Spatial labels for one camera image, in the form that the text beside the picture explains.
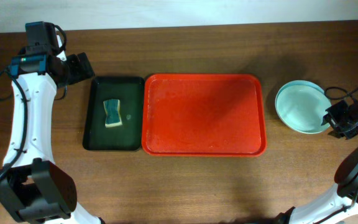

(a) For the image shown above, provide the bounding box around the pale green plate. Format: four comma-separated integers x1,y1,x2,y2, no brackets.
275,80,331,134

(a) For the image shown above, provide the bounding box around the green and yellow sponge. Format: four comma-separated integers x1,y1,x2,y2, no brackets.
103,99,122,128

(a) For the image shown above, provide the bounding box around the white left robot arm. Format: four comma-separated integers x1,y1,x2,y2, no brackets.
0,53,103,223

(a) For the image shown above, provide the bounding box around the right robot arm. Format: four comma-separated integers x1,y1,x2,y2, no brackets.
273,147,358,224

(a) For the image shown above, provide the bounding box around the black water tray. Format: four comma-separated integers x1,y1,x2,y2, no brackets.
83,77,145,151

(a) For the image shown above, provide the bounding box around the red serving tray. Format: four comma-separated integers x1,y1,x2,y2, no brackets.
142,73,267,157

